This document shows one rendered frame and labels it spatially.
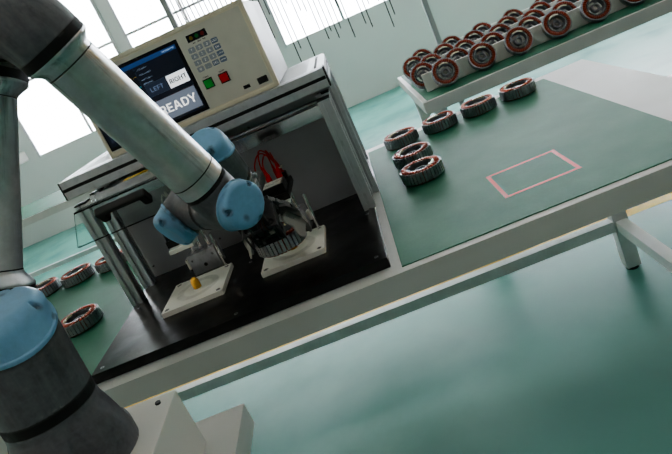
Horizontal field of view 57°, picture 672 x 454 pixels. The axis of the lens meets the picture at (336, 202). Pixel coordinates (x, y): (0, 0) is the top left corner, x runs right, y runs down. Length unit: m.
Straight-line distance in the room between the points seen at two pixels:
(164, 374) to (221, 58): 0.69
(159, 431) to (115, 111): 0.41
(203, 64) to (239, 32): 0.11
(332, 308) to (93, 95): 0.59
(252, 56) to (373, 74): 6.36
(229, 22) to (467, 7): 6.56
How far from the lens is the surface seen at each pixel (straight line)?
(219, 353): 1.24
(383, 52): 7.76
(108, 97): 0.85
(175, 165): 0.88
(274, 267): 1.35
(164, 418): 0.89
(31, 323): 0.80
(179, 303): 1.44
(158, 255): 1.74
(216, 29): 1.46
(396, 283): 1.16
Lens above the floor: 1.23
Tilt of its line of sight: 17 degrees down
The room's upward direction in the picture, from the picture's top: 24 degrees counter-clockwise
